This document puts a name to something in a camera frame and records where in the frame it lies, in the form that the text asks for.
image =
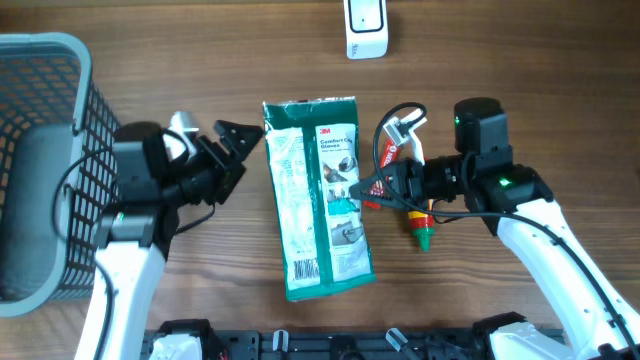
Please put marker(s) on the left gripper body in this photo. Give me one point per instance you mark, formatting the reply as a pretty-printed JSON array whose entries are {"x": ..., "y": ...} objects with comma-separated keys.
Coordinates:
[{"x": 206, "y": 172}]

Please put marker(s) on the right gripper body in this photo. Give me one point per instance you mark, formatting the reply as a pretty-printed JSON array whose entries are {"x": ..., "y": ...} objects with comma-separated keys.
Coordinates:
[{"x": 414, "y": 181}]

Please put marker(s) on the red Nescafe stick sachet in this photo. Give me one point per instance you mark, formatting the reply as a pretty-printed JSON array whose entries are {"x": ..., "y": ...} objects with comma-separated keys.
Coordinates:
[{"x": 390, "y": 154}]

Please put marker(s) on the red sauce bottle green cap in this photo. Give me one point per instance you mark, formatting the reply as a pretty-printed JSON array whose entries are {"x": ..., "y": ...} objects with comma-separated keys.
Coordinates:
[{"x": 422, "y": 228}]

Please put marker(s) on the green 3M gloves package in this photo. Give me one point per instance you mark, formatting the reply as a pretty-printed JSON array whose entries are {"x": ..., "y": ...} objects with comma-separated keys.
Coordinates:
[{"x": 312, "y": 150}]

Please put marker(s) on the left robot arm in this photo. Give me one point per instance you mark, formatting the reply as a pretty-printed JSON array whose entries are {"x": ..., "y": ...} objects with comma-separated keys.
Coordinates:
[{"x": 159, "y": 171}]

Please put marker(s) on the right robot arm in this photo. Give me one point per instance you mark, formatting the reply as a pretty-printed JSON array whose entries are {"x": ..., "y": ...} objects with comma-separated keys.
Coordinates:
[{"x": 520, "y": 209}]

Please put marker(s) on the white barcode scanner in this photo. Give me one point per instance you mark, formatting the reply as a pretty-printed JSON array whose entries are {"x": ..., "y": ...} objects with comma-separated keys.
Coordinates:
[{"x": 366, "y": 29}]

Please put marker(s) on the grey plastic mesh basket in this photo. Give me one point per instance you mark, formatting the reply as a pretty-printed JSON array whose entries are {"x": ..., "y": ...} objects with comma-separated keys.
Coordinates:
[{"x": 56, "y": 172}]

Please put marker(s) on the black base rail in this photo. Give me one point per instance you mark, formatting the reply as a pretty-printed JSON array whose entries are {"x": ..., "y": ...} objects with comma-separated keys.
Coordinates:
[{"x": 196, "y": 339}]

